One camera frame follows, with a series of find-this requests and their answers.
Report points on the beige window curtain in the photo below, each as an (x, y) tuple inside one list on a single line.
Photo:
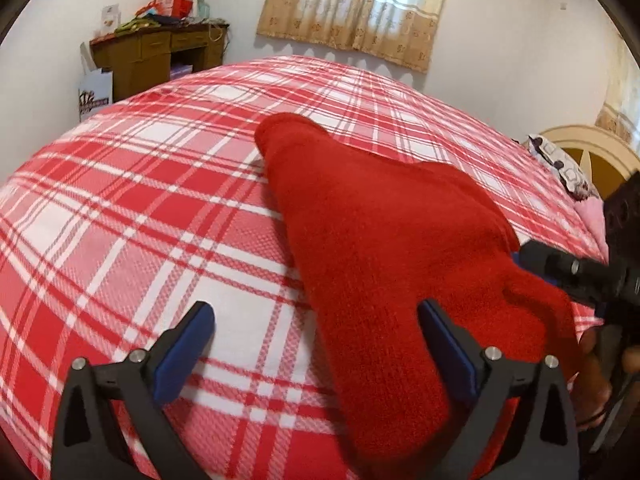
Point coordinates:
[(401, 32)]

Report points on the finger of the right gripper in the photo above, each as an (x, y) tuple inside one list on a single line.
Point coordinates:
[(583, 279)]

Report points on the red knitted sweater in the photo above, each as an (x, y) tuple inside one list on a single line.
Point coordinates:
[(372, 237)]

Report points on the brown wooden desk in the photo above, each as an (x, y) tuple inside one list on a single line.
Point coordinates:
[(145, 58)]

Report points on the red box on desk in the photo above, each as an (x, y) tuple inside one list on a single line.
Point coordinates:
[(168, 8)]

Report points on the white card on desk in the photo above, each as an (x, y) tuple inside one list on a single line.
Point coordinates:
[(110, 19)]

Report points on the beige curtain behind headboard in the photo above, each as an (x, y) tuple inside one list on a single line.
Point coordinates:
[(619, 114)]

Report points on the person's right hand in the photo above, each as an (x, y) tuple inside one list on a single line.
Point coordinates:
[(591, 390)]

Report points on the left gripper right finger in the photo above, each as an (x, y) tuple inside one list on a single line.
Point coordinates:
[(541, 441)]

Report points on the red white plaid bedsheet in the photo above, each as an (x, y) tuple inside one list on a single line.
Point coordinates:
[(112, 231)]

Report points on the cream wooden headboard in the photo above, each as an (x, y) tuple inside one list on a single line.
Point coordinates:
[(606, 160)]

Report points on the grey patterned pillow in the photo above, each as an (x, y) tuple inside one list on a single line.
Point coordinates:
[(564, 167)]

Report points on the white paper shopping bag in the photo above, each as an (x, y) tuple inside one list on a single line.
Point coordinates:
[(95, 91)]

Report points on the pink floral folded blanket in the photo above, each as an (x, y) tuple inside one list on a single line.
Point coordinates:
[(591, 212)]

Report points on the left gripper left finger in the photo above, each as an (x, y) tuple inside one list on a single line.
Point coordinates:
[(88, 442)]

